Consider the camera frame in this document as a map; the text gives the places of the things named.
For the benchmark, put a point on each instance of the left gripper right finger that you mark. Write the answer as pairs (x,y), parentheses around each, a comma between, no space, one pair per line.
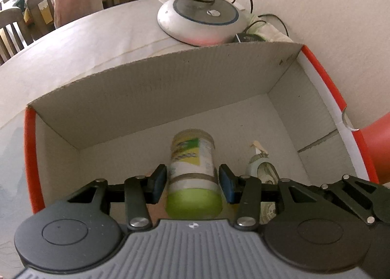
(244,191)

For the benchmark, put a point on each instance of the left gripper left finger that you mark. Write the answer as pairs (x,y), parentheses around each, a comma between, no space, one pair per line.
(140,191)

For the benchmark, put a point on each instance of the green lid plastic jar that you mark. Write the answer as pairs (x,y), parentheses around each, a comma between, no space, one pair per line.
(193,190)

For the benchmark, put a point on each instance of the red white cardboard box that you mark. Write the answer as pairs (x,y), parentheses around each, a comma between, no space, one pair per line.
(120,122)

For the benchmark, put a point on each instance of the desk lamp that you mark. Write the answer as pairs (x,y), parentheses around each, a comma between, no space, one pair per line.
(201,22)

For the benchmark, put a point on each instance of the wooden dining chair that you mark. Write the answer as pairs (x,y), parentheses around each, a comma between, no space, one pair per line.
(15,35)

